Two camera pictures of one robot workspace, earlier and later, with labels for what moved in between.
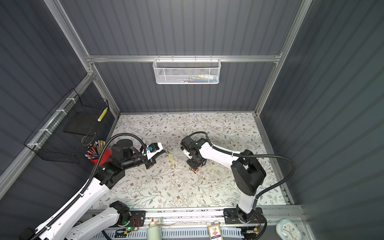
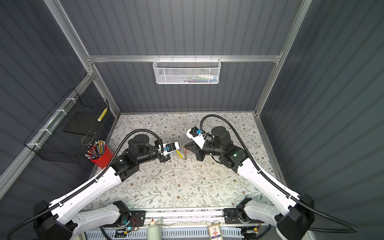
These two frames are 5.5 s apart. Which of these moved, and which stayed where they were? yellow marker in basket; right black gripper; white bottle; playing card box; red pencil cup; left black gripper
Moved: right black gripper; left black gripper
Stayed: white bottle; playing card box; red pencil cup; yellow marker in basket
